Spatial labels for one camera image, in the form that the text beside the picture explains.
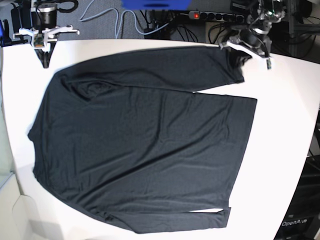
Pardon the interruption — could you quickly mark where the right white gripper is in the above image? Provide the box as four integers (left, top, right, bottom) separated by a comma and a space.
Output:
12, 25, 80, 69

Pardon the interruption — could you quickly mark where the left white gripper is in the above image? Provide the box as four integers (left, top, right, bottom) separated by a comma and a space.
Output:
218, 29, 272, 70

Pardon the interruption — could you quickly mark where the black long-sleeve T-shirt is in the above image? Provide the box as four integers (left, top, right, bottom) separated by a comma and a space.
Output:
28, 46, 257, 234

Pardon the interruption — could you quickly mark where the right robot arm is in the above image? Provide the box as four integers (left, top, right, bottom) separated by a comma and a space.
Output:
13, 0, 80, 69

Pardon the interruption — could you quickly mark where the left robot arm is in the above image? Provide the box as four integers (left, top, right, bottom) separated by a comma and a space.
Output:
218, 0, 286, 70

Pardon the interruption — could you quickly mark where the black power adapter brick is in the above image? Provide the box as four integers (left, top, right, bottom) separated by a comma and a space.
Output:
10, 5, 30, 34

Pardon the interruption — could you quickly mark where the blue plastic box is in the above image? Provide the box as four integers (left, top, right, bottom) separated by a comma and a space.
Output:
121, 0, 191, 11

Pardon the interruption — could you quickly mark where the black OpenArm equipment case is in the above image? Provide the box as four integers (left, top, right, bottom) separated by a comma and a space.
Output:
274, 155, 320, 240

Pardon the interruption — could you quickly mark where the light blue cable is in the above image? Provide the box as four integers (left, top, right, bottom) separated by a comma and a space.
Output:
79, 8, 151, 40

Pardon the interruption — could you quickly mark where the black power strip red switch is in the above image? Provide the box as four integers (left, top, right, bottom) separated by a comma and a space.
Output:
187, 11, 246, 24

